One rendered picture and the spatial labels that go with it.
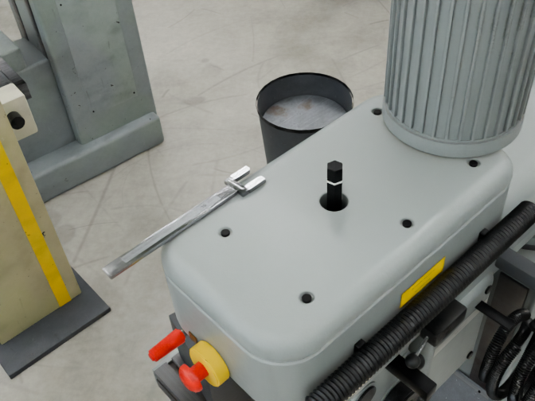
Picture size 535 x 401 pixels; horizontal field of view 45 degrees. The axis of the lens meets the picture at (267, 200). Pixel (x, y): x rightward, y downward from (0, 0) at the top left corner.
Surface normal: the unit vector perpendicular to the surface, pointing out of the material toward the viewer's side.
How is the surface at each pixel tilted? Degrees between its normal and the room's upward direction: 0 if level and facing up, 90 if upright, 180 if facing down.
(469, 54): 90
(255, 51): 0
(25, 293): 90
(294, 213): 0
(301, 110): 0
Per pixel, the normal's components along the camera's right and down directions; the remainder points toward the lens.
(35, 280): 0.68, 0.48
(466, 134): 0.00, 0.70
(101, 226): -0.06, -0.71
